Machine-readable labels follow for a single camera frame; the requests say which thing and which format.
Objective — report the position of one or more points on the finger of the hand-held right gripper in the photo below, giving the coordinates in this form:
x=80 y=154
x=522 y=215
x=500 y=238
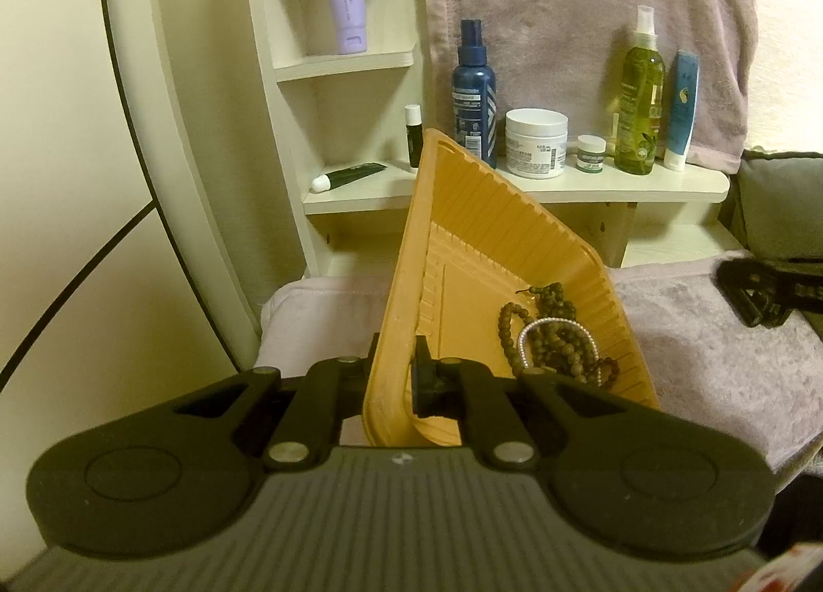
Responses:
x=739 y=274

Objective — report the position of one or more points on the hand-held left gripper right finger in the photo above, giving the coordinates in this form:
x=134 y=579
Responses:
x=422 y=376

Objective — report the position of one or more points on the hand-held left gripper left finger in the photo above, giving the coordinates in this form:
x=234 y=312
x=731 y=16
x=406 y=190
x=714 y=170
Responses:
x=337 y=389

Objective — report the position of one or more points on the orange plastic tray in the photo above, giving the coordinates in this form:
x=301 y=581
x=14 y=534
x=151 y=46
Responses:
x=463 y=212

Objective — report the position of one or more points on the green cushion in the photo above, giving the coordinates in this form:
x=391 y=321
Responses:
x=784 y=206

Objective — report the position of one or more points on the pink towel mat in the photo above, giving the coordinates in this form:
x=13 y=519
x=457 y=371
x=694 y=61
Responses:
x=694 y=373

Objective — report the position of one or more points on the blue and white tube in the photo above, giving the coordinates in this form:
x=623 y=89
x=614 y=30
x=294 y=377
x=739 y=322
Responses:
x=681 y=110

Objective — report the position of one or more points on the white wooden shelf unit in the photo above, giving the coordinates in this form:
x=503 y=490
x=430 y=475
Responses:
x=360 y=200

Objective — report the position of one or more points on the small white jar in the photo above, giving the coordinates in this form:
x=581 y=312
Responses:
x=590 y=155

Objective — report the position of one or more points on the green spray bottle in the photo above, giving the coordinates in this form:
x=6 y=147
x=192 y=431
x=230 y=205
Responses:
x=638 y=103

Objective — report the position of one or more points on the round white framed mirror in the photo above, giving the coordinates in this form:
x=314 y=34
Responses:
x=199 y=232

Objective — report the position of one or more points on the black tube white cap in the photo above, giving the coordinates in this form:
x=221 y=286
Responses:
x=353 y=174

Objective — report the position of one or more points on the black white lip balm stick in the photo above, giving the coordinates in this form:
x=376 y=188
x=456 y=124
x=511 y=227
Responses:
x=413 y=135

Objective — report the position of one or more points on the white cream jar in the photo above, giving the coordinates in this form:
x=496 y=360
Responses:
x=535 y=142

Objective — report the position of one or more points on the red and white packet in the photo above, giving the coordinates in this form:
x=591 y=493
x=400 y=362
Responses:
x=787 y=569

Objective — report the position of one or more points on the dark blue spray bottle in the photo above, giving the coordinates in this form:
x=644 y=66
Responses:
x=474 y=97

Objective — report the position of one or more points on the hanging pink towel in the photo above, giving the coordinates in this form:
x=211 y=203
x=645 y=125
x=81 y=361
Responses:
x=546 y=0

